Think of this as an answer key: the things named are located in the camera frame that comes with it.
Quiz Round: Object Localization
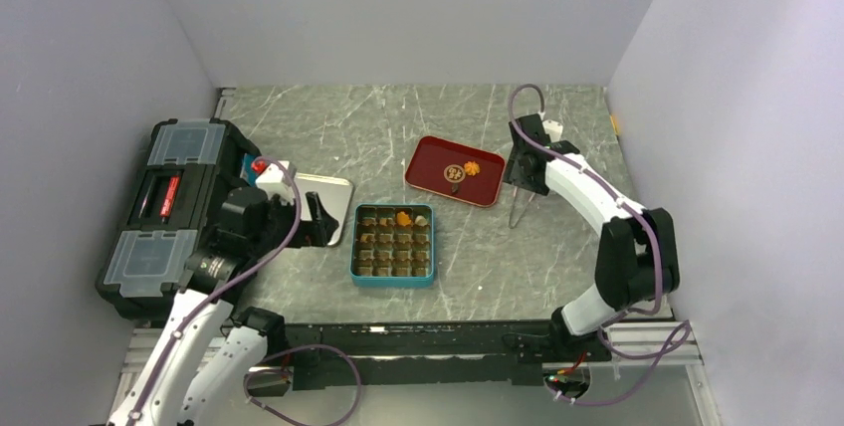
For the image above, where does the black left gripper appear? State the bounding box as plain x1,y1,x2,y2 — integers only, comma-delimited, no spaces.
250,191,337,259

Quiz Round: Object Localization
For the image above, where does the silver tin lid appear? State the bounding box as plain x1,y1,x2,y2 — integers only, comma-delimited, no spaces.
295,172,354,247

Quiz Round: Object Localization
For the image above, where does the orange flower cookie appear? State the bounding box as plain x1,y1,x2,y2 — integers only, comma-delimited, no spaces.
463,161,481,177
395,210,414,227

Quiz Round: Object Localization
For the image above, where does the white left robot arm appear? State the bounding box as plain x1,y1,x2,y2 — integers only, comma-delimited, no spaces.
107,187,339,425

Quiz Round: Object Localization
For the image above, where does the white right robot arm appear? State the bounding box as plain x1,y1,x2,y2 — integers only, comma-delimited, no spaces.
505,113,680,361

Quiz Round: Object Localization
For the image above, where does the blue cookie tin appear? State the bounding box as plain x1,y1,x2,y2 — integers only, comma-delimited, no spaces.
349,203,437,289

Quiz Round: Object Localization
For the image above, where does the red lacquer tray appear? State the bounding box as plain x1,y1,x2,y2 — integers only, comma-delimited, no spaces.
404,135,507,208

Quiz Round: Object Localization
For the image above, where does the black plastic toolbox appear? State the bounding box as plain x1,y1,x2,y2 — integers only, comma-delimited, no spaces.
95,118,261,320

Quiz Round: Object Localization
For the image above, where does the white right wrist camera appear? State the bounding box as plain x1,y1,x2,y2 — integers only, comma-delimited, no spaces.
542,119,563,142

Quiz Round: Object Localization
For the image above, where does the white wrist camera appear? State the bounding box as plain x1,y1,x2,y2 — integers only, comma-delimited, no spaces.
250,159,295,203
542,119,563,142

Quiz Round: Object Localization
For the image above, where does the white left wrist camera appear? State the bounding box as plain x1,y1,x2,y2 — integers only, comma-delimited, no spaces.
250,159,295,203

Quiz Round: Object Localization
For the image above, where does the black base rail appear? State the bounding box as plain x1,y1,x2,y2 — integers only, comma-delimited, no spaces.
286,319,587,389

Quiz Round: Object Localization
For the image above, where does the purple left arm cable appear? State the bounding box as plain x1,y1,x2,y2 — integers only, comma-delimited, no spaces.
124,157,364,426

